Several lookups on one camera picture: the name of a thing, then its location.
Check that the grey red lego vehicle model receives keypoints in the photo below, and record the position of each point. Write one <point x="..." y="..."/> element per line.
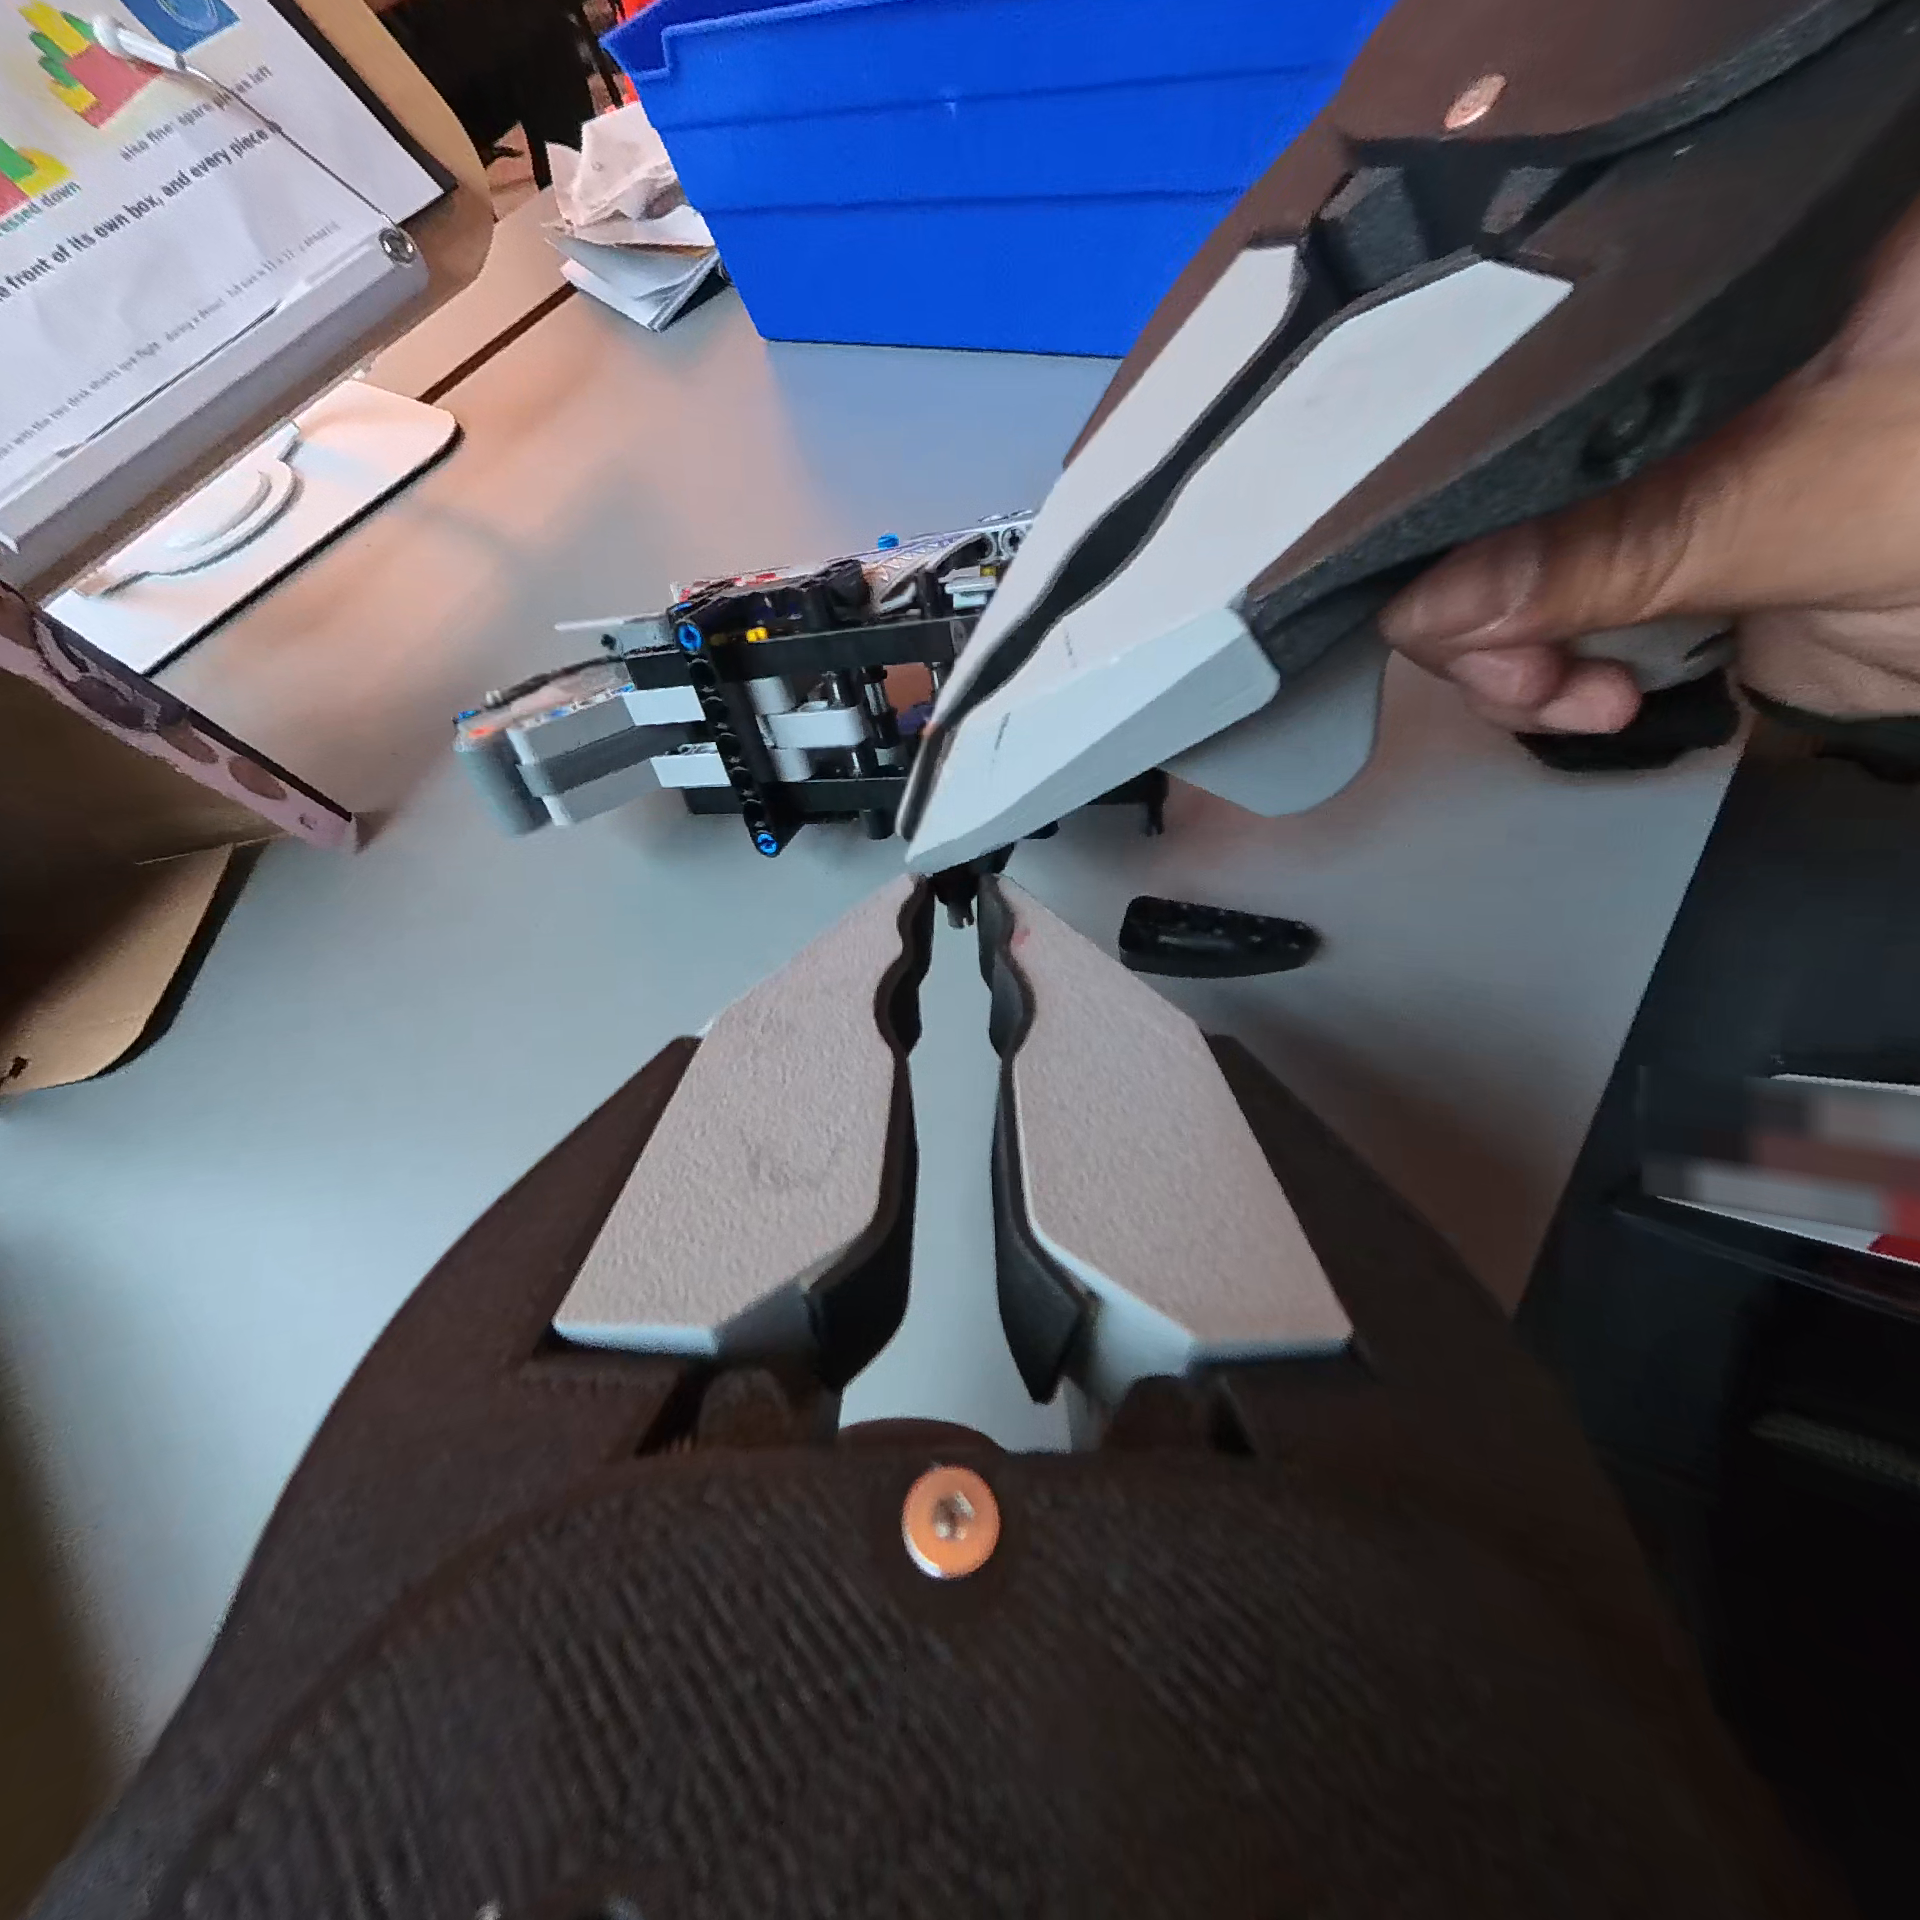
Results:
<point x="751" y="704"/>

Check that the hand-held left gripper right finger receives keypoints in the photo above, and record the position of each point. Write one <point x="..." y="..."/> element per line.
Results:
<point x="1171" y="1185"/>

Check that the printed instruction sheet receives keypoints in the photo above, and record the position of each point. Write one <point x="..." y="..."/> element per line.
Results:
<point x="151" y="270"/>

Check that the person's black jacket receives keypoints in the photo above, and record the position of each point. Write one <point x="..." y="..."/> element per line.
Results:
<point x="1725" y="1501"/>

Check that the person's right hand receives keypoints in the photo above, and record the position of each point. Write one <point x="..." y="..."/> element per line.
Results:
<point x="1800" y="554"/>

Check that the black lego set box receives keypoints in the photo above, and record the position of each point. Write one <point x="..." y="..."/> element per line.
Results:
<point x="91" y="840"/>

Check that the torn white paper bag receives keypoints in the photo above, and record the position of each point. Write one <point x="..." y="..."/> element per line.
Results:
<point x="623" y="172"/>

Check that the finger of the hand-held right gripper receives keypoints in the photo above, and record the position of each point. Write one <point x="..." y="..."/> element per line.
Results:
<point x="1155" y="404"/>
<point x="1274" y="495"/>

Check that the black curved lego panel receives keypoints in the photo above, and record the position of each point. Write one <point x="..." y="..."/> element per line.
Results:
<point x="1215" y="938"/>

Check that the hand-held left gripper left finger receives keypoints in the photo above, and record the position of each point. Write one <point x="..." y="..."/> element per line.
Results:
<point x="735" y="1185"/>

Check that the red white id badge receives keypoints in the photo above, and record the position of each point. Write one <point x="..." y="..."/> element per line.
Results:
<point x="1800" y="1185"/>

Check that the blue plastic bin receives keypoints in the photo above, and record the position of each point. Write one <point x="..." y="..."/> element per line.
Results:
<point x="974" y="180"/>

